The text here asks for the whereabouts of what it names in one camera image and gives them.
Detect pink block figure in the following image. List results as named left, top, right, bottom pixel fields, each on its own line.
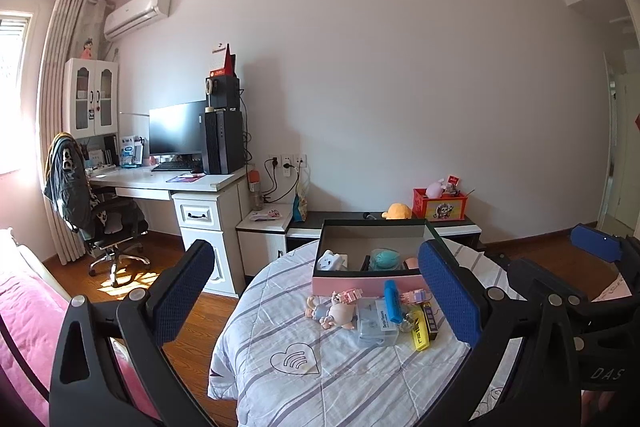
left=400, top=288, right=432, bottom=306

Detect yellow tag card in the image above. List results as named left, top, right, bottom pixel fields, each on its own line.
left=411, top=311, right=431, bottom=352

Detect blue handle tool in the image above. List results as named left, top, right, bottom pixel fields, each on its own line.
left=384, top=280, right=404, bottom=325

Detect teal round toy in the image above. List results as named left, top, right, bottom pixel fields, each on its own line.
left=368, top=248, right=402, bottom=271

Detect clear plastic box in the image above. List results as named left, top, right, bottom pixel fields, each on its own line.
left=356, top=298, right=399, bottom=348

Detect baby doll figure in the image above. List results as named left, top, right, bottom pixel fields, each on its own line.
left=305, top=293, right=356, bottom=329

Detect right hand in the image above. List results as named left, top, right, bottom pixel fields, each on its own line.
left=580, top=390, right=614, bottom=426

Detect red toy box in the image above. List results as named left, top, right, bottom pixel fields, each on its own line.
left=412, top=188, right=468, bottom=221

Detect white desk with drawers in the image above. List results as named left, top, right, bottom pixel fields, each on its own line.
left=90, top=167, right=250, bottom=298

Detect black office chair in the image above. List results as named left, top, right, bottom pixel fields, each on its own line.
left=43, top=132, right=150, bottom=287

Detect white low side table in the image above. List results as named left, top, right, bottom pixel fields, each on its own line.
left=235, top=204, right=292, bottom=277

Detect striped white quilt cover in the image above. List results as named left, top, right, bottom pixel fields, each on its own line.
left=207, top=238, right=526, bottom=427

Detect orange octopus plush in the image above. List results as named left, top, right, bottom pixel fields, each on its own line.
left=382, top=202, right=412, bottom=220

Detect pink green storage box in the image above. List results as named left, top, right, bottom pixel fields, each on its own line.
left=311, top=219, right=438, bottom=297

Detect pink bed cover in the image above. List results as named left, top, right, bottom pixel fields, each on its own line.
left=0, top=231, right=162, bottom=427

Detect orange cap bottle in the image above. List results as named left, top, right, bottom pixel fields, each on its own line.
left=247, top=169, right=262, bottom=210

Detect black white tv bench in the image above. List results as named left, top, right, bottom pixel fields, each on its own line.
left=286, top=210, right=484, bottom=253

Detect black computer monitor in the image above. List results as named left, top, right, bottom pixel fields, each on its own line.
left=149, top=101, right=205, bottom=156

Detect black computer tower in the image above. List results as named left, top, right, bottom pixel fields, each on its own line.
left=202, top=109, right=245, bottom=174

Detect black speaker box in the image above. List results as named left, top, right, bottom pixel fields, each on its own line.
left=205, top=75, right=240, bottom=113

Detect white glass-door cabinet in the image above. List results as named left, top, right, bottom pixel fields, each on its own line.
left=63, top=58, right=119, bottom=140

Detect beige curtain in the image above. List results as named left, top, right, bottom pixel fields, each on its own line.
left=37, top=0, right=88, bottom=265

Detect white air conditioner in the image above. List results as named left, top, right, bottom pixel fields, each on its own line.
left=104, top=0, right=171, bottom=41

